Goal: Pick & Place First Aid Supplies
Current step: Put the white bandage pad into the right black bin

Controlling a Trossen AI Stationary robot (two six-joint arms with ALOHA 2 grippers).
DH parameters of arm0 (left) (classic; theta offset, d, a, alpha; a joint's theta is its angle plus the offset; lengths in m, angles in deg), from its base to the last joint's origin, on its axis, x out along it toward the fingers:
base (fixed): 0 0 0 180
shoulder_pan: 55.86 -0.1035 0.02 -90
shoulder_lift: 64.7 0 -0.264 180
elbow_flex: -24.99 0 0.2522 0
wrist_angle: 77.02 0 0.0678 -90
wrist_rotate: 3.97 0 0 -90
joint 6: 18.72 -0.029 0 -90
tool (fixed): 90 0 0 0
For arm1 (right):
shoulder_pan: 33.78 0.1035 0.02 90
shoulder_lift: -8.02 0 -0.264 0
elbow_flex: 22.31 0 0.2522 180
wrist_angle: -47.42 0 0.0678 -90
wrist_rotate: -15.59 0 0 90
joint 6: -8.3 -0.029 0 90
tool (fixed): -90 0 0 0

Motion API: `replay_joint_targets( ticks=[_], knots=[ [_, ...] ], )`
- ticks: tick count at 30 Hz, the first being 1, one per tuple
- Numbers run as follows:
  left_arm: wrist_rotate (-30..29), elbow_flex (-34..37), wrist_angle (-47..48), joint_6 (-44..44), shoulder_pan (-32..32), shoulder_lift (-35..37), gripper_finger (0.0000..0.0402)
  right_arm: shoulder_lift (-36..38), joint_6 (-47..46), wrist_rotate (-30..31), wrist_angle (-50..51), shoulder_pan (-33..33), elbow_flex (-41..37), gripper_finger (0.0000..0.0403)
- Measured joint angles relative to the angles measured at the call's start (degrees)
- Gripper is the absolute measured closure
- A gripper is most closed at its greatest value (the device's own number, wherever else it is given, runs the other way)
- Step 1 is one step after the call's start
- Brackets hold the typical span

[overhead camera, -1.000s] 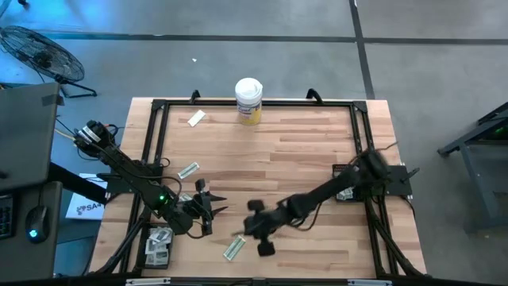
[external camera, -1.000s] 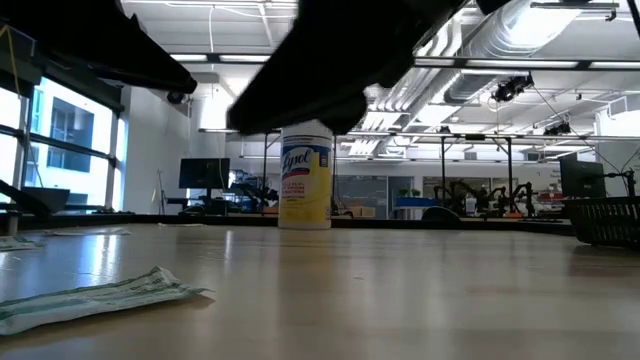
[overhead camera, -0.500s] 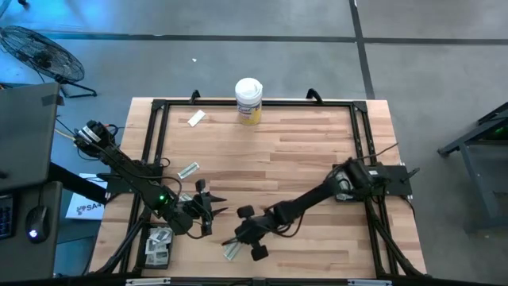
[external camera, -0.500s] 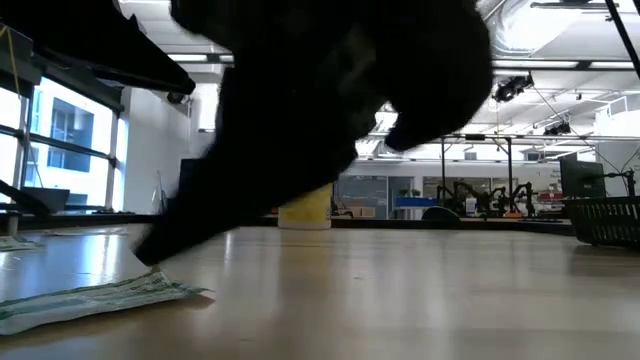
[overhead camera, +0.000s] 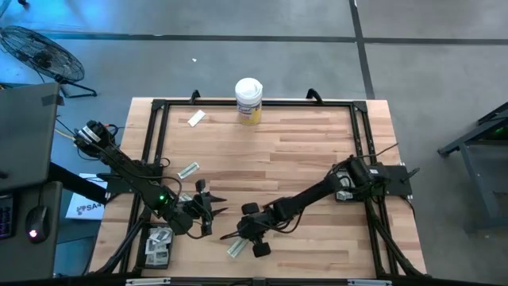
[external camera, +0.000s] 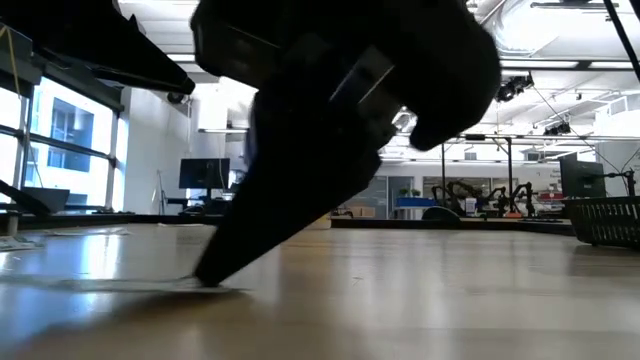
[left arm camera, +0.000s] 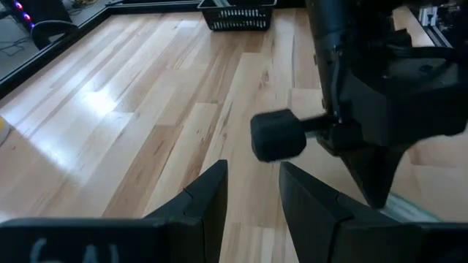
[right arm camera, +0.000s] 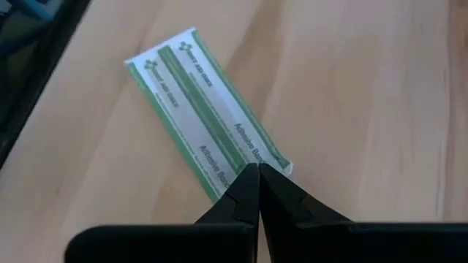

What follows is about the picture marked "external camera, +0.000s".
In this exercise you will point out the black plastic mesh basket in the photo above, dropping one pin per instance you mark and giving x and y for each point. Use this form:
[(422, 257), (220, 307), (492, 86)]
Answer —
[(605, 220)]

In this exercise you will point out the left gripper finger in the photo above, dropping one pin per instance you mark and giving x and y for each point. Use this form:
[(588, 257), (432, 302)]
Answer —
[(300, 175)]

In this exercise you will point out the black computer monitor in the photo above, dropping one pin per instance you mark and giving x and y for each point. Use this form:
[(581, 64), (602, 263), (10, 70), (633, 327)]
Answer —
[(582, 177), (204, 173)]

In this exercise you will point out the black ceiling spotlight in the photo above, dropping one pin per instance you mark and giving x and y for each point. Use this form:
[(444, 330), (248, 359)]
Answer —
[(176, 98)]

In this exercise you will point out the overhead LED light bar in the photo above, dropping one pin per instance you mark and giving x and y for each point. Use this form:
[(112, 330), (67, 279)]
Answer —
[(550, 64)]

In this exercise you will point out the black aluminium rig frame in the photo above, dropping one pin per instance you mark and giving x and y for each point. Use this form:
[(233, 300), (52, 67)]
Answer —
[(510, 170)]

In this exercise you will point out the blue storage bin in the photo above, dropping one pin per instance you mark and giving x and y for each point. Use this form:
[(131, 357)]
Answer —
[(415, 201)]

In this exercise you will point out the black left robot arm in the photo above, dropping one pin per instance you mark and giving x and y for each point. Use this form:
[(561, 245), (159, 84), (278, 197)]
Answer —
[(90, 40)]

